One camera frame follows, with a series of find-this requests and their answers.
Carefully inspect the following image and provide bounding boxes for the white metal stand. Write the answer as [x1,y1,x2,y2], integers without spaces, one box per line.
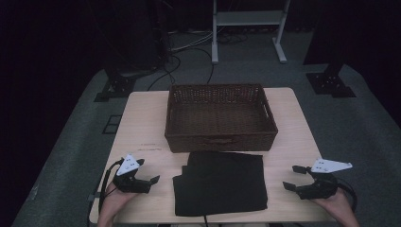
[211,0,291,65]

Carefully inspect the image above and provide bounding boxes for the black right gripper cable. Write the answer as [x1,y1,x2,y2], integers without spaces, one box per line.
[336,177,359,213]

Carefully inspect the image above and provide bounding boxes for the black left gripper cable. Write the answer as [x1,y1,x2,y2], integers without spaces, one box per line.
[97,158,125,216]

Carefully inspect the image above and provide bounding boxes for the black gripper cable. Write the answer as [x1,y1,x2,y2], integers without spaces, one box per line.
[97,158,125,216]
[336,177,359,213]

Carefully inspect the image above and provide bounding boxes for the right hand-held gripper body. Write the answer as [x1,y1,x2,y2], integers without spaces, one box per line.
[295,158,354,201]

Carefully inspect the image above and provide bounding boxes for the black stand with base plate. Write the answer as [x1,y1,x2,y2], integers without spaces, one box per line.
[93,60,137,103]
[303,46,357,99]

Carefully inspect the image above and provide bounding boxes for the person's right hand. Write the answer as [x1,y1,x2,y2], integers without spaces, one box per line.
[311,188,353,218]

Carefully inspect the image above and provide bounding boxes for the black cloth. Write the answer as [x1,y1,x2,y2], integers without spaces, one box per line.
[172,150,269,218]

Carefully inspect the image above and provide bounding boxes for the white floor cable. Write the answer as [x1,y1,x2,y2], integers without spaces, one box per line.
[169,29,216,53]

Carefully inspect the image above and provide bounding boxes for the black floor frame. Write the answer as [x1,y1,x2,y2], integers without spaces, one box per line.
[101,114,123,135]

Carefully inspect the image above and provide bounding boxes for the black floor cable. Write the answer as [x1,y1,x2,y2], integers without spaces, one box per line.
[147,46,216,93]

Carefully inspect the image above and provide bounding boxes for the person's left hand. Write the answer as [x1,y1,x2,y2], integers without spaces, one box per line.
[101,182,138,216]

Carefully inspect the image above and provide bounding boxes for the brown wicker basket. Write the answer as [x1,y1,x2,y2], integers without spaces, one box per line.
[164,83,279,154]

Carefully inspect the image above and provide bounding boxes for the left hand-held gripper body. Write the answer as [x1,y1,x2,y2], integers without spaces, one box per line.
[112,153,152,195]

